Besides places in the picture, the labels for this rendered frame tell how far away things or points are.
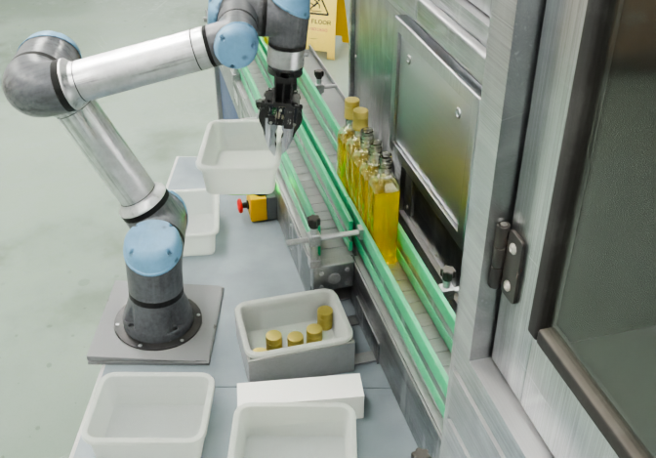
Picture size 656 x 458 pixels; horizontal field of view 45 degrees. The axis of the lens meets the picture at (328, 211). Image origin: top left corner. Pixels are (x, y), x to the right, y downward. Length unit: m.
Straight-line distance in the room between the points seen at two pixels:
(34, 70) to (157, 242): 0.41
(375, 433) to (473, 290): 0.91
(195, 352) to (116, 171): 0.41
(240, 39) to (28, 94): 0.39
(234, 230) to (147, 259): 0.51
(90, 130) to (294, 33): 0.46
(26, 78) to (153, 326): 0.57
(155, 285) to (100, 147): 0.30
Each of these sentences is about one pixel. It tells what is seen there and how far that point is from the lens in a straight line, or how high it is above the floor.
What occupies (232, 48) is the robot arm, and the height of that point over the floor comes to 1.42.
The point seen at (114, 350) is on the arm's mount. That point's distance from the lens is 1.73.
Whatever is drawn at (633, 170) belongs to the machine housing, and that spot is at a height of 1.69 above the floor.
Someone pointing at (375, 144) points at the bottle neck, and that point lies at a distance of 1.67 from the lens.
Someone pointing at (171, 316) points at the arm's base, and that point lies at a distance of 1.72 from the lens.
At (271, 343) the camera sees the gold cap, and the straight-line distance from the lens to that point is 1.64.
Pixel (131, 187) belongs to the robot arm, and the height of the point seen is 1.06.
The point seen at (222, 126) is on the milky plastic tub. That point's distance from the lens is 1.80.
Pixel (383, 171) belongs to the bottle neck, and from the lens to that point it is 1.61.
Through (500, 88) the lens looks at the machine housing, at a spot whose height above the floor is 1.69.
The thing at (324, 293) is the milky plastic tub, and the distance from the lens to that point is 1.72.
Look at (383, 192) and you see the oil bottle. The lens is 1.62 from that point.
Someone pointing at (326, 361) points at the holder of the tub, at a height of 0.79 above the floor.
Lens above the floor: 1.91
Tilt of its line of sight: 33 degrees down
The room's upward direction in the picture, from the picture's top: straight up
